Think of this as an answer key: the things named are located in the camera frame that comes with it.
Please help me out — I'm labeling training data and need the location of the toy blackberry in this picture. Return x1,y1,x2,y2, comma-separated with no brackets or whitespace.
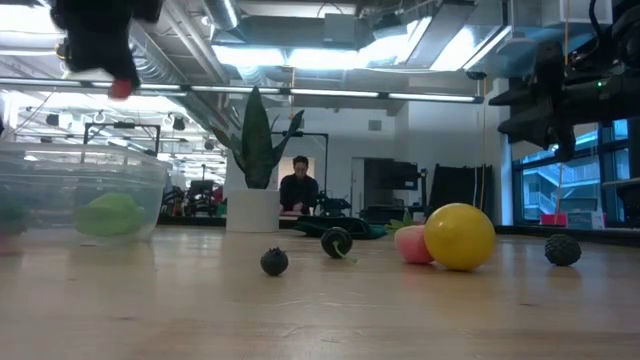
544,233,583,268

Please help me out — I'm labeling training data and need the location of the red toy strawberry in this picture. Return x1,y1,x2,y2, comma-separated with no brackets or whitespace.
108,78,134,101

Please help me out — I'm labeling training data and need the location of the black standing panel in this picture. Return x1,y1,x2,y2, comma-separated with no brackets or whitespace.
428,163,494,224

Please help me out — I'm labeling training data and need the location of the yellow toy lemon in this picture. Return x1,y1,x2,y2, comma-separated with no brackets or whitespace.
423,202,498,273

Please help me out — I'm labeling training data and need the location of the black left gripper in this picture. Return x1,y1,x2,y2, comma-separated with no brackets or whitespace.
49,0,164,89

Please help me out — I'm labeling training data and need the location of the dark round fruit green stem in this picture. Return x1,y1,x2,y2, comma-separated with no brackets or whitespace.
320,226,359,264

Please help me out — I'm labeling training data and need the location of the light green toy fruit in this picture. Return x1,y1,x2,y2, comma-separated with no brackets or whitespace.
74,192,147,239

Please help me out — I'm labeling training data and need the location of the small white blue box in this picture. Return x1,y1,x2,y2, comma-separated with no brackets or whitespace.
567,209,607,229

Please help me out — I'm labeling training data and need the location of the silver ventilation duct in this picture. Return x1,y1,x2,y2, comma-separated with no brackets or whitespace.
199,0,244,31

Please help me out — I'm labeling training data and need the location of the person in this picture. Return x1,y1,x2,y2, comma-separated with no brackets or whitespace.
278,155,320,215

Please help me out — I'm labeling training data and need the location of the pink toy peach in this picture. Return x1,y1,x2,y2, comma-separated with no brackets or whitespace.
393,224,437,266

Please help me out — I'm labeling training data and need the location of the green snake plant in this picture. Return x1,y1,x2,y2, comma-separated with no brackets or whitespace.
212,85,305,190

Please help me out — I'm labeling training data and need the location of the black cabinet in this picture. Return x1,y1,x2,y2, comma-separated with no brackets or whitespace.
362,157,421,208

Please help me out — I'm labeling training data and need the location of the long LED light bar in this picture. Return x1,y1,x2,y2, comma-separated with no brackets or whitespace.
0,77,484,105

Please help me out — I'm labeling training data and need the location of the toy blueberry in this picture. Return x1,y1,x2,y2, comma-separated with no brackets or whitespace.
259,247,290,278

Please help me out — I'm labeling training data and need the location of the black office chair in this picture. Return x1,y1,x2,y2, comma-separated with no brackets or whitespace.
186,178,217,217

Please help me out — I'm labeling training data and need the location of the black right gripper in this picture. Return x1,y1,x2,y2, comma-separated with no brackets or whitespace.
488,41,611,162

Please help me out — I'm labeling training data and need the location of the white plant pot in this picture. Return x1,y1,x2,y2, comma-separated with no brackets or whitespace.
225,187,281,234

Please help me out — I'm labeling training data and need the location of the clear plastic tupperware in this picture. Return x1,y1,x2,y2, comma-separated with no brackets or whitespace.
0,141,172,247

